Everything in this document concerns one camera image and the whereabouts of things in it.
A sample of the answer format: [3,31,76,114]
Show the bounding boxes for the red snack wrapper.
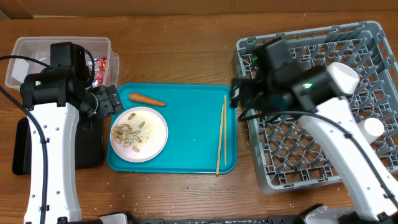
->
[87,57,107,87]

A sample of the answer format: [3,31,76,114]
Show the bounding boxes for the white bowl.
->
[326,62,360,95]

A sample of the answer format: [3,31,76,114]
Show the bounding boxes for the white paper cup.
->
[357,118,384,144]

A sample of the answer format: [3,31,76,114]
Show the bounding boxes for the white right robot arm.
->
[230,38,397,223]

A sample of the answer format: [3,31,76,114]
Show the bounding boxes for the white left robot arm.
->
[20,42,124,223]

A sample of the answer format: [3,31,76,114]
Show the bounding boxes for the clear plastic waste bin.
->
[5,36,119,90]

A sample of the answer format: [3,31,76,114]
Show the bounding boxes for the orange carrot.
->
[129,92,166,107]

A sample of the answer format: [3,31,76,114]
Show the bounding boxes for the food scraps and rice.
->
[111,112,154,152]

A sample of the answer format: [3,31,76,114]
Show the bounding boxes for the pink plate with food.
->
[109,106,169,162]

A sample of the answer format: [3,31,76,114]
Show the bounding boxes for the black plastic tray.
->
[12,118,104,175]

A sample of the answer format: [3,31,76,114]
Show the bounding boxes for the teal plastic tray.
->
[107,83,237,174]

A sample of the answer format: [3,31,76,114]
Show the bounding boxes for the grey plastic dish rack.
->
[233,21,397,194]

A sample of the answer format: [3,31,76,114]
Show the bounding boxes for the black rail at bottom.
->
[135,215,302,224]

